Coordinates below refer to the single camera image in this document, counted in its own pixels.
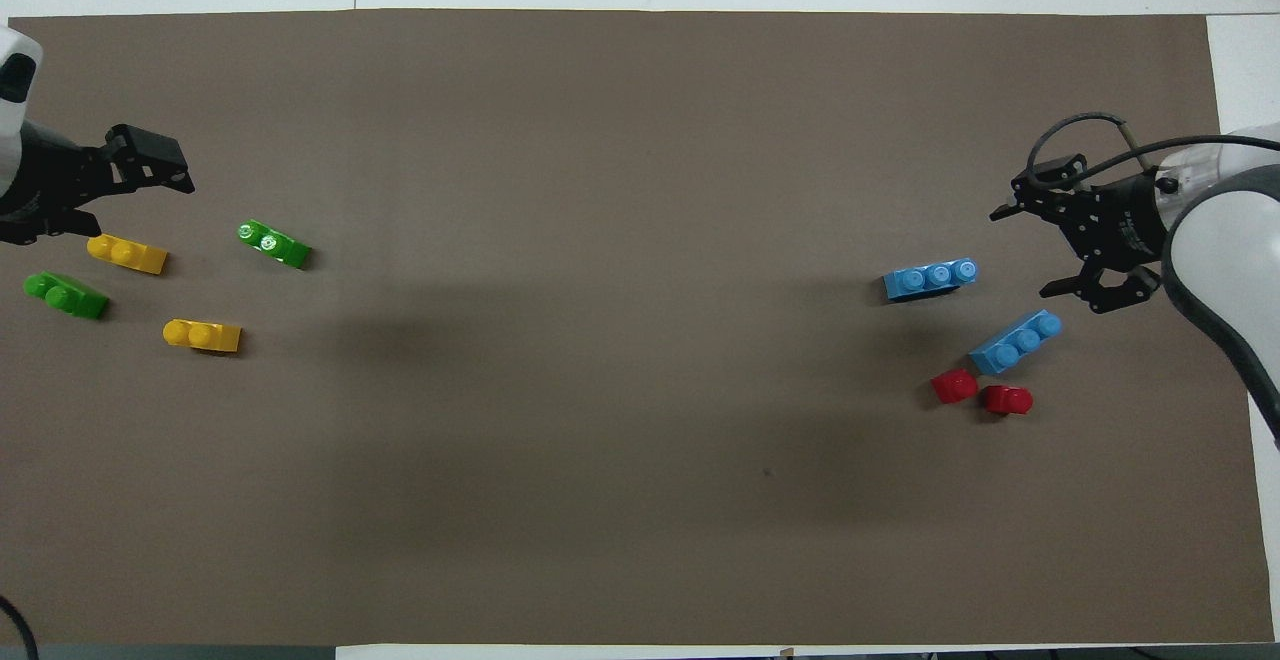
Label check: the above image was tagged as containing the green two-stud toy block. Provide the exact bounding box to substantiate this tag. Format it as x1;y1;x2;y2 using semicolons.
237;219;313;270
23;272;110;320

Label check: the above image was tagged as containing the brown table mat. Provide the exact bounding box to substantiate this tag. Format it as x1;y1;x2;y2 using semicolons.
0;8;1276;646

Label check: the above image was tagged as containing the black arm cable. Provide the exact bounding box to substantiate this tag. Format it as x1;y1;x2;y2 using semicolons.
0;595;41;660
1028;112;1280;191

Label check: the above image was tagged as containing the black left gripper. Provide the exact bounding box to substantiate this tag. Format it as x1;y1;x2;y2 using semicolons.
0;120;196;246

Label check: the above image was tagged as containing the blue three-stud toy block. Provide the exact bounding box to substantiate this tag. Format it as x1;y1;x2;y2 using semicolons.
968;310;1063;376
883;258;979;302

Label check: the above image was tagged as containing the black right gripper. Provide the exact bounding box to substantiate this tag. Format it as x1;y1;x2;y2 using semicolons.
990;154;1171;316

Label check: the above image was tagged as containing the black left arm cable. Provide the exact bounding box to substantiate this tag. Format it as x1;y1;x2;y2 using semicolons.
0;595;41;660

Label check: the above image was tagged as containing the yellow two-stud toy block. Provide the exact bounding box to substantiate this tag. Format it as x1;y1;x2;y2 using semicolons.
87;233;169;275
163;318;243;354

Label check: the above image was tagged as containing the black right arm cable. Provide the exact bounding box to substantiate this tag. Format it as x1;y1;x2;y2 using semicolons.
1028;112;1280;191

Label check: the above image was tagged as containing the red single-stud toy block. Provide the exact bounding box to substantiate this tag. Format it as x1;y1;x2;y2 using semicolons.
980;385;1034;417
930;368;979;405

